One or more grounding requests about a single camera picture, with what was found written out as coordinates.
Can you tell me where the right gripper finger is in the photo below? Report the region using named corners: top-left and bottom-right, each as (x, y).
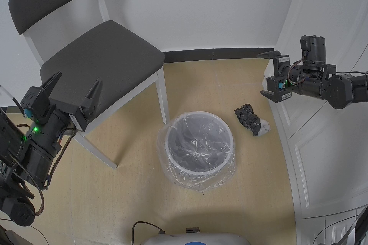
top-left (260, 90), bottom-right (278, 103)
top-left (257, 51), bottom-right (281, 60)

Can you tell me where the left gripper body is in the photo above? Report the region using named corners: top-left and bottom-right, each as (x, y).
top-left (27, 99), bottom-right (88, 157)

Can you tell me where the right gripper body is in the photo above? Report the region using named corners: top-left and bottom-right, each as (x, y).
top-left (273, 56), bottom-right (305, 103)

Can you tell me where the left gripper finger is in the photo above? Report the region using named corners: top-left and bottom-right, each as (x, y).
top-left (80, 77), bottom-right (103, 124)
top-left (41, 71), bottom-right (62, 106)

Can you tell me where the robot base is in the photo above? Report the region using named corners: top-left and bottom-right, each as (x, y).
top-left (147, 227), bottom-right (251, 245)

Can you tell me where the crumpled black plastic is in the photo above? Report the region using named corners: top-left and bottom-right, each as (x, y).
top-left (234, 104), bottom-right (262, 137)

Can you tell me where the clear plastic bag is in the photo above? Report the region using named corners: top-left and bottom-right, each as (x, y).
top-left (157, 112), bottom-right (237, 193)

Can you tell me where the white trash bin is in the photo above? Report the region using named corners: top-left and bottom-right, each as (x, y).
top-left (164, 111), bottom-right (235, 174)

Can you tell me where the crumpled white paper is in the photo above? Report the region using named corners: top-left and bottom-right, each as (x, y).
top-left (257, 119), bottom-right (271, 136)

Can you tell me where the white wardrobe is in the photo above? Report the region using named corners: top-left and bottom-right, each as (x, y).
top-left (262, 0), bottom-right (368, 245)

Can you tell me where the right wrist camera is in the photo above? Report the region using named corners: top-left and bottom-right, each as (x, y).
top-left (267, 74), bottom-right (285, 93)

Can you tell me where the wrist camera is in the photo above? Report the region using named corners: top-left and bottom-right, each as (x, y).
top-left (21, 86), bottom-right (56, 126)
top-left (267, 74), bottom-right (285, 93)

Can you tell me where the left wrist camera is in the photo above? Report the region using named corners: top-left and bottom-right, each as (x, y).
top-left (21, 86), bottom-right (56, 126)

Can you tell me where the grey chair with white frame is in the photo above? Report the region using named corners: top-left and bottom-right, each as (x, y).
top-left (8, 0), bottom-right (170, 170)

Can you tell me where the black cable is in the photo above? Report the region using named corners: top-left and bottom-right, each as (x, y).
top-left (132, 221), bottom-right (166, 245)

